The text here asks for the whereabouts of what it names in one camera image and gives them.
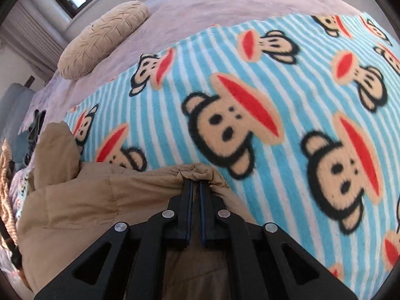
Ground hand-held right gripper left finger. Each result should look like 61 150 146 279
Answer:
34 178 194 300

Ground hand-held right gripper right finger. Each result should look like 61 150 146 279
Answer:
199 179 358 300

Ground tan puffer jacket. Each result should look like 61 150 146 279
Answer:
17 121 260 300

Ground monkey print striped blanket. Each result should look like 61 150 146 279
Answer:
9 12 400 300

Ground blue jeans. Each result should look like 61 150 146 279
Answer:
14 131 35 163

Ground cream striped garment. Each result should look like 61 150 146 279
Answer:
0 140 19 247

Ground round cream pillow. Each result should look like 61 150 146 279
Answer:
57 1 149 80

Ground grey padded headboard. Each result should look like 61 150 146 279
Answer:
0 83 35 151

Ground purple bed cover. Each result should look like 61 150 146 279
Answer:
19 0 369 132

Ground grey pleated curtain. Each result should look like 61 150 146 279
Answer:
0 0 68 76

